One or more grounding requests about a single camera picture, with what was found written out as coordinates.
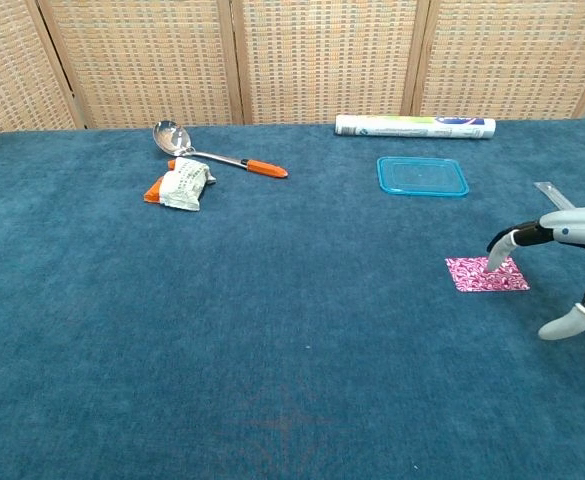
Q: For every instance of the white printed roll tube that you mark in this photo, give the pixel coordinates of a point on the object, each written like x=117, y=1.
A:
x=412, y=127

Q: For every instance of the blue carpet table cover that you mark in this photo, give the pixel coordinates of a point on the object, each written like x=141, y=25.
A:
x=222, y=325

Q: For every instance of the woven folding screen panel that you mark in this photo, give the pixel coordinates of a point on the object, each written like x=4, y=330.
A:
x=327, y=60
x=2, y=65
x=507, y=55
x=142, y=60

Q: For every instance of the clear plastic tube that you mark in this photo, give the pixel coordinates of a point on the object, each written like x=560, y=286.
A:
x=552, y=194

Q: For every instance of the blue plastic container lid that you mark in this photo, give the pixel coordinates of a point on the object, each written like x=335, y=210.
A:
x=422, y=176

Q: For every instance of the crumpled white orange snack packet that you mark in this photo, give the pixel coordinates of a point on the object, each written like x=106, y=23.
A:
x=184, y=185

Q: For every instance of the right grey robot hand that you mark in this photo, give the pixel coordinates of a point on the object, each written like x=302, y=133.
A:
x=577, y=225

